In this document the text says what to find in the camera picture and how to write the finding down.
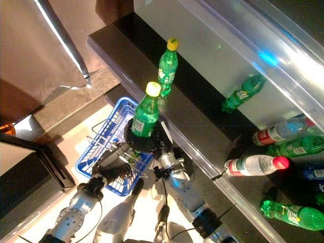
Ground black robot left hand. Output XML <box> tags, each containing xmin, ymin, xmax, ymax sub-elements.
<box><xmin>91</xmin><ymin>143</ymin><xmax>139</xmax><ymax>184</ymax></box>

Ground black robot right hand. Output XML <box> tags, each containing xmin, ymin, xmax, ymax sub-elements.
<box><xmin>123</xmin><ymin>117</ymin><xmax>175</xmax><ymax>159</ymax></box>

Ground blue plastic shopping basket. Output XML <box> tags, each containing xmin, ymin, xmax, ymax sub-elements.
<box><xmin>75</xmin><ymin>97</ymin><xmax>155</xmax><ymax>197</ymax></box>

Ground green soda bottle yellow cap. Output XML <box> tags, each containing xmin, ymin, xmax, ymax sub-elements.
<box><xmin>221</xmin><ymin>74</ymin><xmax>267</xmax><ymax>113</ymax></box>
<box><xmin>266</xmin><ymin>135</ymin><xmax>324</xmax><ymax>158</ymax></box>
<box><xmin>131</xmin><ymin>81</ymin><xmax>162</xmax><ymax>139</ymax></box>
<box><xmin>260</xmin><ymin>199</ymin><xmax>324</xmax><ymax>231</ymax></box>
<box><xmin>158</xmin><ymin>37</ymin><xmax>179</xmax><ymax>98</ymax></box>

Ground black display shelf unit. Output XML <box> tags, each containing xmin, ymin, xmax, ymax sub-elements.
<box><xmin>86</xmin><ymin>0</ymin><xmax>324</xmax><ymax>243</ymax></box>

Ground silver robot left leg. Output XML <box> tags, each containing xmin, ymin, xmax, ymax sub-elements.
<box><xmin>93</xmin><ymin>178</ymin><xmax>145</xmax><ymax>243</ymax></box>

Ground black low cabinet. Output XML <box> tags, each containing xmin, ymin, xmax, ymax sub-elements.
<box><xmin>0</xmin><ymin>134</ymin><xmax>76</xmax><ymax>243</ymax></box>

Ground clear water bottle red cap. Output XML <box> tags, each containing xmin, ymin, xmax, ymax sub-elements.
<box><xmin>224</xmin><ymin>154</ymin><xmax>290</xmax><ymax>177</ymax></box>
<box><xmin>252</xmin><ymin>116</ymin><xmax>316</xmax><ymax>147</ymax></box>

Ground orange object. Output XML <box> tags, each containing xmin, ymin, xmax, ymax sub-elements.
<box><xmin>0</xmin><ymin>123</ymin><xmax>16</xmax><ymax>136</ymax></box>

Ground brown sheet with silver edge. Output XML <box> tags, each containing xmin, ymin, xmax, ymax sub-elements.
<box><xmin>0</xmin><ymin>0</ymin><xmax>93</xmax><ymax>122</ymax></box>

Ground clear plastic shelf edge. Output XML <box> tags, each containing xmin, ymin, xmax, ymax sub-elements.
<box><xmin>177</xmin><ymin>0</ymin><xmax>324</xmax><ymax>125</ymax></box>

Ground black cable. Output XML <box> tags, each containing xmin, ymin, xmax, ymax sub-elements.
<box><xmin>161</xmin><ymin>178</ymin><xmax>170</xmax><ymax>211</ymax></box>

